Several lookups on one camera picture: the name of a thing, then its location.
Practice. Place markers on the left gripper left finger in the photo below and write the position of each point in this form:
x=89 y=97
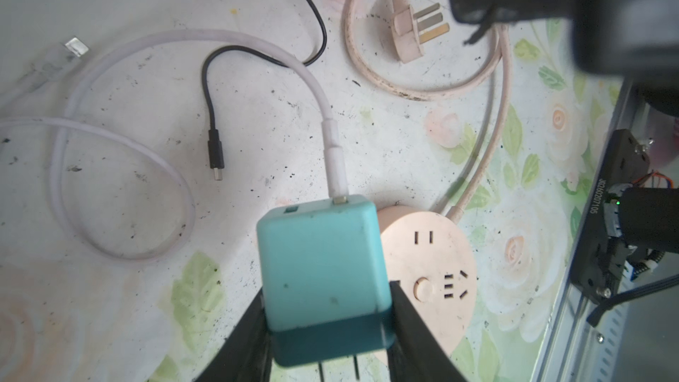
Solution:
x=246 y=354

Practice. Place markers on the teal plug adapter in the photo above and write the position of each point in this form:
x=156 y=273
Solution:
x=325 y=287

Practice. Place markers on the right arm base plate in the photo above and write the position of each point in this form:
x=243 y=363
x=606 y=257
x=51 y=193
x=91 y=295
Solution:
x=600 y=254

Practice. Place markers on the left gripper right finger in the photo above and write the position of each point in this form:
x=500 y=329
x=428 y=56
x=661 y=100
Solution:
x=415 y=355

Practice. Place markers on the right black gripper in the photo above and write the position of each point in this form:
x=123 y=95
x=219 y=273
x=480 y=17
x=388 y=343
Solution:
x=631 y=38

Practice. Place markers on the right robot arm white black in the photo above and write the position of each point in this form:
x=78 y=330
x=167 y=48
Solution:
x=648 y=217

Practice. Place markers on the pink three-pin plug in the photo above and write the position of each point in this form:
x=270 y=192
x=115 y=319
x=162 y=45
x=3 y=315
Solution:
x=411 y=30

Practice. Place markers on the round pink socket hub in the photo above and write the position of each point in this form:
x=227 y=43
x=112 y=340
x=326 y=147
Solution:
x=433 y=261

